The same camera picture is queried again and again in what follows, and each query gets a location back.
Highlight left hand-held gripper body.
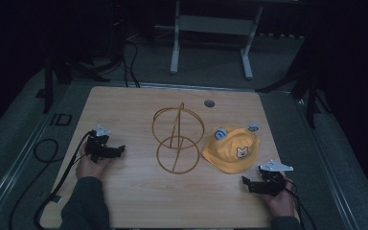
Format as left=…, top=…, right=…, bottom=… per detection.
left=85, top=124, right=112, bottom=164

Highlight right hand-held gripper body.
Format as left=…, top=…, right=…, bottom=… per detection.
left=258, top=159, right=294, bottom=197

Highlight yellow bear bucket hat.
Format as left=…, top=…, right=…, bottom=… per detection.
left=201, top=123, right=262, bottom=174

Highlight gold wire hat stand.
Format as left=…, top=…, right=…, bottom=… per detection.
left=151, top=102, right=206, bottom=175

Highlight person's left hand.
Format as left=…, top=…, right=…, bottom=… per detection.
left=75, top=143, right=111, bottom=181

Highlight person's right hand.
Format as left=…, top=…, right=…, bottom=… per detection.
left=262, top=179, right=297, bottom=219

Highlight black metal stand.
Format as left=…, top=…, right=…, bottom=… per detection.
left=42, top=54, right=124, bottom=115
left=255, top=41, right=332, bottom=129

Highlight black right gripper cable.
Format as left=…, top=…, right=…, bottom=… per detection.
left=284, top=177, right=318, bottom=230

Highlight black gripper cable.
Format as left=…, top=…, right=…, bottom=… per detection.
left=33, top=131, right=94, bottom=230
left=284, top=177, right=318, bottom=230

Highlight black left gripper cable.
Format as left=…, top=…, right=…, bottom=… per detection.
left=33, top=131, right=94, bottom=230

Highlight black looped floor cable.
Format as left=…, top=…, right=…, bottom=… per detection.
left=8, top=138, right=60, bottom=230

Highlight black hanging cables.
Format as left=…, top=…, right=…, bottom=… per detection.
left=121, top=39, right=142, bottom=89

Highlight white metal table frame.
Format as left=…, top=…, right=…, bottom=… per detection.
left=169, top=0, right=265, bottom=81

